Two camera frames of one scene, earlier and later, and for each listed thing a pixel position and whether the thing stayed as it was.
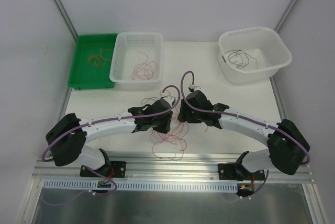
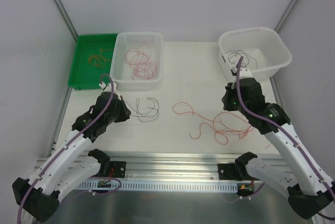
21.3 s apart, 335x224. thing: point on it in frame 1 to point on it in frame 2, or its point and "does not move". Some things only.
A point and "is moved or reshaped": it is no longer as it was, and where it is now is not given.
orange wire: (98, 60) does not move
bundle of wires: (170, 146) is moved or reshaped
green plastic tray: (90, 67) does not move
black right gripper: (185, 112) to (229, 98)
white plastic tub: (252, 54) does not move
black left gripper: (165, 120) to (122, 110)
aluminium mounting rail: (152, 165) does not move
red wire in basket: (145, 70) does not move
